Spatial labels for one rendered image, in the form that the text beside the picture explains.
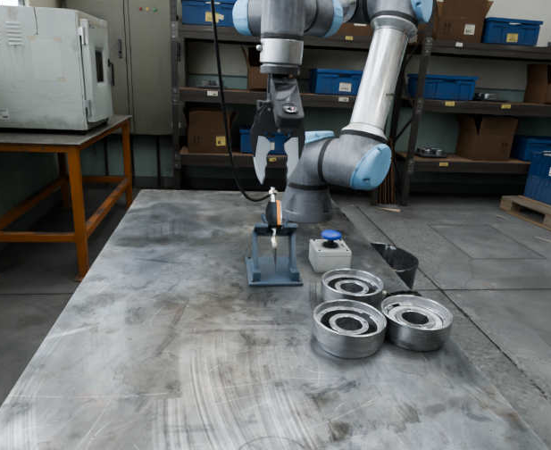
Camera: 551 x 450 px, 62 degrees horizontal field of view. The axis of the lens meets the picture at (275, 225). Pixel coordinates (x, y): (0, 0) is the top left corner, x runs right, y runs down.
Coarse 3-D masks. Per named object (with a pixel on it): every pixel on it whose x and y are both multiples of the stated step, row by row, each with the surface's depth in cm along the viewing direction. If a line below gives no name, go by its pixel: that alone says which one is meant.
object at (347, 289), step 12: (324, 276) 79; (336, 276) 82; (348, 276) 82; (360, 276) 82; (372, 276) 80; (324, 288) 76; (348, 288) 80; (360, 288) 79; (324, 300) 78; (360, 300) 73; (372, 300) 74
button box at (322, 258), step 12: (312, 240) 94; (324, 240) 95; (336, 240) 95; (312, 252) 93; (324, 252) 89; (336, 252) 89; (348, 252) 89; (312, 264) 93; (324, 264) 89; (336, 264) 90; (348, 264) 90
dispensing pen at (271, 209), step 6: (270, 192) 88; (276, 192) 89; (270, 204) 86; (276, 204) 86; (270, 210) 86; (276, 210) 86; (270, 216) 85; (276, 216) 86; (270, 222) 85; (276, 222) 85; (270, 228) 87; (276, 228) 86; (276, 234) 86; (276, 240) 86; (276, 246) 86; (276, 252) 86
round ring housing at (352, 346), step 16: (320, 304) 69; (336, 304) 71; (352, 304) 71; (368, 304) 70; (320, 320) 67; (336, 320) 67; (352, 320) 68; (384, 320) 66; (320, 336) 64; (336, 336) 62; (352, 336) 61; (368, 336) 61; (384, 336) 65; (336, 352) 63; (352, 352) 62; (368, 352) 63
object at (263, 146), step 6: (258, 138) 82; (264, 138) 83; (258, 144) 83; (264, 144) 83; (270, 144) 83; (258, 150) 83; (264, 150) 83; (258, 156) 83; (264, 156) 84; (258, 162) 84; (264, 162) 84; (258, 168) 84; (264, 168) 84; (258, 174) 85; (264, 174) 85
